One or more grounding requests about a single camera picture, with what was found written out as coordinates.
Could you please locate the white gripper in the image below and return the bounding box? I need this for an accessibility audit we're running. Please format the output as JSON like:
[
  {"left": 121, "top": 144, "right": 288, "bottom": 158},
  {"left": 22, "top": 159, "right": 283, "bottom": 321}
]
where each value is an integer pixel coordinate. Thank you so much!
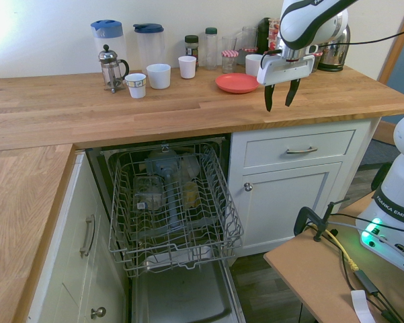
[{"left": 256, "top": 52, "right": 316, "bottom": 113}]

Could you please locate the red plastic plate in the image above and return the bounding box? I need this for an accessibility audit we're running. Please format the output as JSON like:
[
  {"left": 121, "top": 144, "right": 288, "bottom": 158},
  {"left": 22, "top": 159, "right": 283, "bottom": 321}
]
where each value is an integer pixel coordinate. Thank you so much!
[{"left": 215, "top": 73, "right": 260, "bottom": 95}]

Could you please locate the steel dishwasher door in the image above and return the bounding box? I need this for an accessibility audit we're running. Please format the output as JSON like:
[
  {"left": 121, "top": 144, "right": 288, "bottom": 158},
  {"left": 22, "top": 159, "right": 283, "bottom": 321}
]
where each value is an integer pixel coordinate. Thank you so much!
[{"left": 130, "top": 247, "right": 247, "bottom": 323}]

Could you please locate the jar red checkered lid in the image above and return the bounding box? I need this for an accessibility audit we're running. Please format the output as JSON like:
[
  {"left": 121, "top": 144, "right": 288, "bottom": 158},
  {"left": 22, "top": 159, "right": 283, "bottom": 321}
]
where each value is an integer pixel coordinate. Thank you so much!
[
  {"left": 237, "top": 46, "right": 259, "bottom": 65},
  {"left": 220, "top": 49, "right": 240, "bottom": 75},
  {"left": 311, "top": 50, "right": 324, "bottom": 73}
]

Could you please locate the red food carton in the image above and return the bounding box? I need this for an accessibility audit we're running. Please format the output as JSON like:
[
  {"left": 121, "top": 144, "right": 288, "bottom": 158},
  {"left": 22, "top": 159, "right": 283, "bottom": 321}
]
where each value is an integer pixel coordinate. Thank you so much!
[{"left": 268, "top": 17, "right": 283, "bottom": 52}]

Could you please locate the black canister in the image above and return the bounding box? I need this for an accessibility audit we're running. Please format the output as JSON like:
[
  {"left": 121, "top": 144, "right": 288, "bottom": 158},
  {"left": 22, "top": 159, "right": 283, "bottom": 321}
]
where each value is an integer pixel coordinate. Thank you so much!
[{"left": 257, "top": 17, "right": 272, "bottom": 55}]

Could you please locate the tall empty glass jar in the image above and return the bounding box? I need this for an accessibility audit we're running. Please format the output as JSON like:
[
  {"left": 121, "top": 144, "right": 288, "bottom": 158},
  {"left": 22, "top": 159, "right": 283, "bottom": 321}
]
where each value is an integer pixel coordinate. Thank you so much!
[{"left": 241, "top": 26, "right": 259, "bottom": 50}]

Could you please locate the stainless steel kettle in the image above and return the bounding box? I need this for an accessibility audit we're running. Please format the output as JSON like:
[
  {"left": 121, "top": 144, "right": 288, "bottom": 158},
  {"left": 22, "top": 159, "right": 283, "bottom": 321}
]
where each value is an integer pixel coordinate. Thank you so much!
[{"left": 317, "top": 24, "right": 352, "bottom": 73}]

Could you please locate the clear glass tumbler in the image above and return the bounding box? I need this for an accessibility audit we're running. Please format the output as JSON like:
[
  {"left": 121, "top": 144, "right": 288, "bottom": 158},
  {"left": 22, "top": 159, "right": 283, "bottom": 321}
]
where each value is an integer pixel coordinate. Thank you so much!
[{"left": 221, "top": 36, "right": 238, "bottom": 55}]

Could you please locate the clear bottle green lid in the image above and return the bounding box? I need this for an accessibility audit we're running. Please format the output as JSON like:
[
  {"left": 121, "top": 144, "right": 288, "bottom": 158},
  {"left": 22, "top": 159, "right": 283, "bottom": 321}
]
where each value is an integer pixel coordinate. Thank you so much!
[{"left": 204, "top": 27, "right": 220, "bottom": 71}]

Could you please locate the small white ribbed cup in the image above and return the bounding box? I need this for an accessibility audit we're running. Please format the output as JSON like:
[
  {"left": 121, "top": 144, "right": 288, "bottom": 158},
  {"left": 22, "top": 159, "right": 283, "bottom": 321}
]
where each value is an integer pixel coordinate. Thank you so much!
[{"left": 177, "top": 55, "right": 198, "bottom": 80}]

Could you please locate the coffee jar black lid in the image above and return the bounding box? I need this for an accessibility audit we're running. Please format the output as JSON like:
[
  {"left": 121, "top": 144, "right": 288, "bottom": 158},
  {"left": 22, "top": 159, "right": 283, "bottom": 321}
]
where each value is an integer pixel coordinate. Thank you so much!
[{"left": 184, "top": 34, "right": 200, "bottom": 67}]

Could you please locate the white kitchen cabinet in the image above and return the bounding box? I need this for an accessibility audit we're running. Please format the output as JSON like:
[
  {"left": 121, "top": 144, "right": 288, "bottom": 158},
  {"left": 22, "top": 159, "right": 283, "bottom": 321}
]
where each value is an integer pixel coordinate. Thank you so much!
[
  {"left": 228, "top": 119, "right": 381, "bottom": 258},
  {"left": 26, "top": 150, "right": 129, "bottom": 323}
]

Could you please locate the large white mug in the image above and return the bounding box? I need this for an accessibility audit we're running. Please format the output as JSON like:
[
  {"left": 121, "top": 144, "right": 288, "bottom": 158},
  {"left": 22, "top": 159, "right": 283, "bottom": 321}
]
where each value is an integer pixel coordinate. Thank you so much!
[{"left": 146, "top": 63, "right": 172, "bottom": 90}]

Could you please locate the black table clamp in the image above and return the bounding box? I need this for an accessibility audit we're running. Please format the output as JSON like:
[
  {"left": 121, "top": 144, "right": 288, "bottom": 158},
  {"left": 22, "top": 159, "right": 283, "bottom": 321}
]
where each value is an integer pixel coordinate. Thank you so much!
[{"left": 293, "top": 197, "right": 351, "bottom": 242}]

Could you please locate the yellow item in rack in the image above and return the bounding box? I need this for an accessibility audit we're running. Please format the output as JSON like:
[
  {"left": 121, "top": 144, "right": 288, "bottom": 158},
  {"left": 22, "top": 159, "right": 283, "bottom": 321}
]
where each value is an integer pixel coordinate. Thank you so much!
[{"left": 182, "top": 180, "right": 200, "bottom": 209}]

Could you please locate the clear pitcher dark blue lid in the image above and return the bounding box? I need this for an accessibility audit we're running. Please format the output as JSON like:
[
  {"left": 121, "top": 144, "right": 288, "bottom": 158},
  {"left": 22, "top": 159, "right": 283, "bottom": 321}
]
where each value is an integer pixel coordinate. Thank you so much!
[{"left": 132, "top": 22, "right": 165, "bottom": 73}]

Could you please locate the patterned paper cup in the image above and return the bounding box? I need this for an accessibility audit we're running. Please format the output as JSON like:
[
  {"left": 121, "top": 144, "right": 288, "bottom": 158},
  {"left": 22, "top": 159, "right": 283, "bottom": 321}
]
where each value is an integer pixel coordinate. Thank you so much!
[{"left": 124, "top": 73, "right": 147, "bottom": 100}]

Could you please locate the clear glass container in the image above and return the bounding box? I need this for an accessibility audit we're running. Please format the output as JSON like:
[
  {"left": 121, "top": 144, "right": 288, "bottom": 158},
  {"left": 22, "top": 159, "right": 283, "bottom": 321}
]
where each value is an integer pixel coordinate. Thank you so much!
[{"left": 132, "top": 176, "right": 165, "bottom": 212}]

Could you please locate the glass french press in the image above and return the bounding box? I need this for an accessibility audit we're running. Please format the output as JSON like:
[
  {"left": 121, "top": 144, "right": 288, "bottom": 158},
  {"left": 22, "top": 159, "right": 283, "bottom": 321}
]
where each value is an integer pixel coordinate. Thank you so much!
[{"left": 97, "top": 44, "right": 130, "bottom": 94}]

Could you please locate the clear pitcher light blue lid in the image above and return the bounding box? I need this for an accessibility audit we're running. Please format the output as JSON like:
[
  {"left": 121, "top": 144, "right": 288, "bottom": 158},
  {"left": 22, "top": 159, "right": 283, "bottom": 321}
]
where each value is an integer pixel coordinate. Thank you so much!
[{"left": 90, "top": 19, "right": 127, "bottom": 73}]

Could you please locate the white paper strip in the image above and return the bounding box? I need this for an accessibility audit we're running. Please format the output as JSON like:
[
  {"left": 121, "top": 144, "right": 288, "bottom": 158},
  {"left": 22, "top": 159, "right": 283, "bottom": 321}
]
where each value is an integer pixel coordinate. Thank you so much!
[{"left": 350, "top": 289, "right": 376, "bottom": 323}]

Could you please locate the metal bar drawer handle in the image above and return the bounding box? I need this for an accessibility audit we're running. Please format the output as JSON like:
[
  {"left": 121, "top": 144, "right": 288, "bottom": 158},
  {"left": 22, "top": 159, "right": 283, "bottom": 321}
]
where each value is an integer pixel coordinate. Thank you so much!
[
  {"left": 286, "top": 145, "right": 319, "bottom": 155},
  {"left": 79, "top": 214, "right": 96, "bottom": 259}
]

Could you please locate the wooden door frame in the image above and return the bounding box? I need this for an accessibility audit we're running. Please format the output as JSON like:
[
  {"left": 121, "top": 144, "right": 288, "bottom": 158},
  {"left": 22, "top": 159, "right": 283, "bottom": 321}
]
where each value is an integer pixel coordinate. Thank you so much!
[{"left": 377, "top": 9, "right": 404, "bottom": 85}]

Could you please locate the grey wire dishwasher rack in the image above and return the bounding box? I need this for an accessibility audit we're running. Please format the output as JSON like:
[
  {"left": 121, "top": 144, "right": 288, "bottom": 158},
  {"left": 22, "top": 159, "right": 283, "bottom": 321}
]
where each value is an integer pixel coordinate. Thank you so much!
[{"left": 108, "top": 141, "right": 245, "bottom": 279}]

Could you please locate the yellow cable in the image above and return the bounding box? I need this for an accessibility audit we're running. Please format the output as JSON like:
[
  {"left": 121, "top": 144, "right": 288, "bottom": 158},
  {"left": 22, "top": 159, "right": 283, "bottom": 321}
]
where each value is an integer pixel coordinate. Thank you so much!
[{"left": 325, "top": 227, "right": 362, "bottom": 272}]

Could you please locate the black cable with adapter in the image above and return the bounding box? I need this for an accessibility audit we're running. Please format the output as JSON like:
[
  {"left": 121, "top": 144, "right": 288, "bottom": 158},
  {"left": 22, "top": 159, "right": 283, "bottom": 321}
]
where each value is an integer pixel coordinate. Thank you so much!
[{"left": 335, "top": 231, "right": 404, "bottom": 323}]

